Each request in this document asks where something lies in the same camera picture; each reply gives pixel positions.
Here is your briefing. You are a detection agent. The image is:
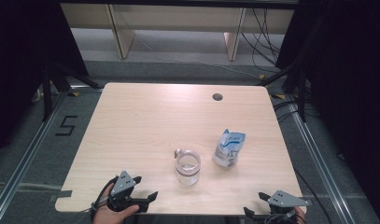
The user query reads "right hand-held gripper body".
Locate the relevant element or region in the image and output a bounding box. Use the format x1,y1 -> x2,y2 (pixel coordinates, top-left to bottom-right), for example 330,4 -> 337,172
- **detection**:
255,189 -> 310,224

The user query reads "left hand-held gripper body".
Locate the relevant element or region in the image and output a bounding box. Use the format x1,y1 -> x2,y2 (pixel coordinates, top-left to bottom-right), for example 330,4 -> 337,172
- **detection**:
106,170 -> 149,215

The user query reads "clear glass jar with lid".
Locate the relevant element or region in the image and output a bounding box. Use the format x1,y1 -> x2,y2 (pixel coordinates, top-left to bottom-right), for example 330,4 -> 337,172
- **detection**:
174,147 -> 203,188

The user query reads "person's right hand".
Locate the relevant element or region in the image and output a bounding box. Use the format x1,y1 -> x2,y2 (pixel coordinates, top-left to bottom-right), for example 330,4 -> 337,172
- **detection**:
294,206 -> 307,224

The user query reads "person's left hand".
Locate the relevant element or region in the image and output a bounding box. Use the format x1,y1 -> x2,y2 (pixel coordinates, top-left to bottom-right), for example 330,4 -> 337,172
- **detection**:
91,191 -> 141,224

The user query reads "black metal stand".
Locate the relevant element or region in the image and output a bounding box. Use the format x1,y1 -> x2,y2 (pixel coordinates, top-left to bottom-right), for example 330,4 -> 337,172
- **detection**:
256,0 -> 335,123
41,62 -> 104,122

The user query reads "dark curtain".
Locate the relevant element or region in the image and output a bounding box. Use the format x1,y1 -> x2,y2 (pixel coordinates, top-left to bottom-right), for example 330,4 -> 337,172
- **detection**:
0,0 -> 90,161
274,0 -> 380,224

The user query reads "light wooden shelf unit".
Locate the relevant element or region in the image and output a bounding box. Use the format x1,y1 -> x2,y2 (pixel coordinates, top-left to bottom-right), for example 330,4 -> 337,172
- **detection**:
60,3 -> 296,62

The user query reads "black floor cable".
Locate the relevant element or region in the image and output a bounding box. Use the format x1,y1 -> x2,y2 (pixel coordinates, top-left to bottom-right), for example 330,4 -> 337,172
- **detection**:
293,169 -> 335,224

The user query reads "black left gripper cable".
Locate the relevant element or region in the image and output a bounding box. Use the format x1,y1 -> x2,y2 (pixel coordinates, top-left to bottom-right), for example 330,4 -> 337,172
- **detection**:
90,175 -> 120,224

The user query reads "aluminium floor rail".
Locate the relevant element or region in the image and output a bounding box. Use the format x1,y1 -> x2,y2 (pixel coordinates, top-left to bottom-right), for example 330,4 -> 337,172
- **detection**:
0,88 -> 70,224
285,94 -> 365,224

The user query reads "bundle of black hanging cables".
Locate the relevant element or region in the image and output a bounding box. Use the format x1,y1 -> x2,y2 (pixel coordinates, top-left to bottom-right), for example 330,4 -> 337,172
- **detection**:
240,7 -> 283,75

